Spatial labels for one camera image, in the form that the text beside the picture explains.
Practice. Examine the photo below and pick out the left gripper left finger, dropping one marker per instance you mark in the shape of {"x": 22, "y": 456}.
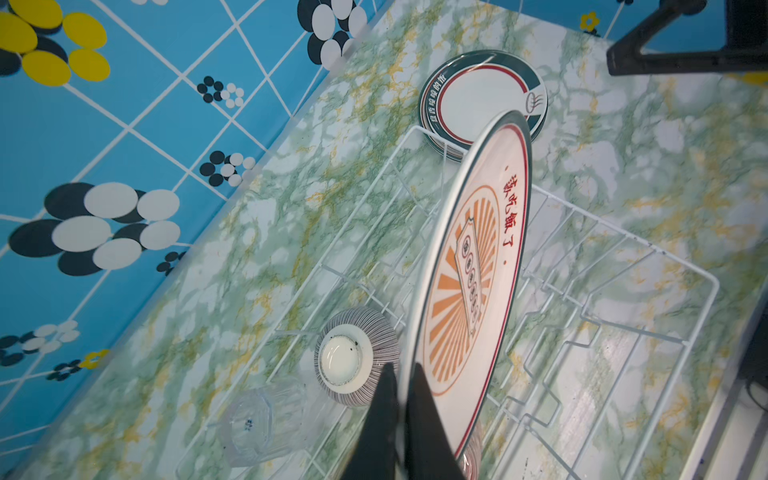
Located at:
{"x": 374, "y": 456}

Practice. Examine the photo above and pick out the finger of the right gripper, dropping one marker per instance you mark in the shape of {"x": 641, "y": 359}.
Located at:
{"x": 745, "y": 49}

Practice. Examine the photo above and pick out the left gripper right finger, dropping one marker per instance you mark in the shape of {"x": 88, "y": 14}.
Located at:
{"x": 428, "y": 454}

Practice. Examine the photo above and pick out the pink drinking glass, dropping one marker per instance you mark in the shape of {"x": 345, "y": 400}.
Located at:
{"x": 470, "y": 460}

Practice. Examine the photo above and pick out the striped ceramic bowl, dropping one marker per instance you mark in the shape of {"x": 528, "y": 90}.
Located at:
{"x": 352, "y": 349}

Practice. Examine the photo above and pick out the clear drinking glass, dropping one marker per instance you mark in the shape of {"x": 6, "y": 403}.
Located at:
{"x": 264, "y": 423}

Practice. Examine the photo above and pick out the green rimmed plate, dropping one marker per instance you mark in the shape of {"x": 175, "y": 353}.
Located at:
{"x": 465, "y": 93}

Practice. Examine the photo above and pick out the white plate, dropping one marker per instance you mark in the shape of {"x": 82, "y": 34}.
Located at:
{"x": 464, "y": 293}

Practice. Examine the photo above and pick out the white wire dish rack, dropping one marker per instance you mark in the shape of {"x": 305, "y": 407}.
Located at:
{"x": 601, "y": 324}

